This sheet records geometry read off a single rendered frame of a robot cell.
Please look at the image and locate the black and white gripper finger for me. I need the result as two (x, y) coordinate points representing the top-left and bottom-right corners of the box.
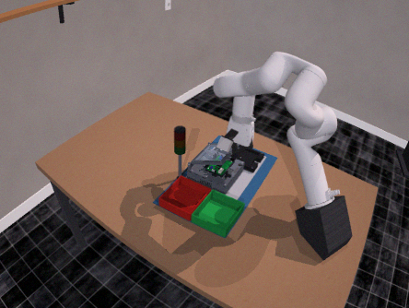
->
(231, 142), (238, 157)
(238, 140), (253, 159)

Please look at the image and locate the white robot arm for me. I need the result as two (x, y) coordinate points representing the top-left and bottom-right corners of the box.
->
(213, 52), (340, 209)

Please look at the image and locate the green circuit board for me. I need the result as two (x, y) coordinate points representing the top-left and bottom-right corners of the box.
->
(206, 160), (233, 175)

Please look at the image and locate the green bin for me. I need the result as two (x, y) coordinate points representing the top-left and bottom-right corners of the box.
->
(192, 190), (245, 238)

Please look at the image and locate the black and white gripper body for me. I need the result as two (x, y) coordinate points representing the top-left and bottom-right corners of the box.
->
(227, 115), (254, 147)

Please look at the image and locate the red open-top bin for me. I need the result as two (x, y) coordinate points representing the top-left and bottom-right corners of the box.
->
(158, 176), (211, 221)

